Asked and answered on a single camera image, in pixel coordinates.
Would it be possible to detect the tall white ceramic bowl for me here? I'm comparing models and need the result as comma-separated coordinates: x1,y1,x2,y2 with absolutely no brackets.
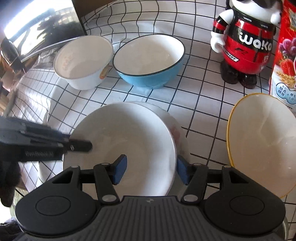
53,36,114,90

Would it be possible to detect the red cereal bag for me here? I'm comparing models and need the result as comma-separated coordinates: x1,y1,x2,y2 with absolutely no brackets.
269,1,295,113

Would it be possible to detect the white bowl with gold pattern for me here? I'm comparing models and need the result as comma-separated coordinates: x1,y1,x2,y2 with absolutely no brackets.
63,102,177,198

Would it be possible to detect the blue ceramic bowl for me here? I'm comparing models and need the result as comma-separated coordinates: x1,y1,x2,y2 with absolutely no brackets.
112,34,185,89

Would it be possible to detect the red white robot figurine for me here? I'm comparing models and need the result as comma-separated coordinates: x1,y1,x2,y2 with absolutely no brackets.
210,1,283,89

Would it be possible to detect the white bowl with yellow rim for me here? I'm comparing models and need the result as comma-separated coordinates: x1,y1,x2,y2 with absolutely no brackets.
226,93,295,198

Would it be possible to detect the white bowl with pink flowers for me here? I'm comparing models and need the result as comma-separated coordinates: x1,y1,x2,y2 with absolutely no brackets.
129,100,191,186

